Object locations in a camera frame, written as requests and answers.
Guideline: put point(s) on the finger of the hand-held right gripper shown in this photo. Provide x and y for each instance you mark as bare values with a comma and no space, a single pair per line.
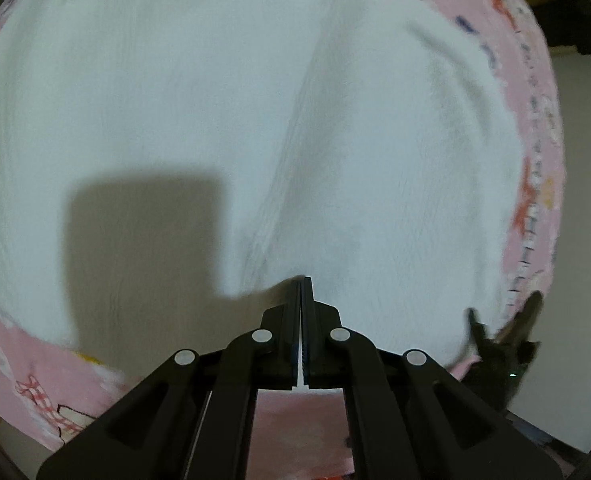
528,312
476,327

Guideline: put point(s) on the pink printed blanket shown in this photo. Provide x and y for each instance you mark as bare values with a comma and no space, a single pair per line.
25,365

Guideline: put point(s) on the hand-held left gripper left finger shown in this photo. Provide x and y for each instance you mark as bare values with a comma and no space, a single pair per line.
288,340

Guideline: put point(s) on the white towel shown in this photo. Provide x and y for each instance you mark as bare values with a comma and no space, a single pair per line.
175,85

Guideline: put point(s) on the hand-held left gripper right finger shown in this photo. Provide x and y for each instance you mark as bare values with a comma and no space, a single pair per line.
318,340

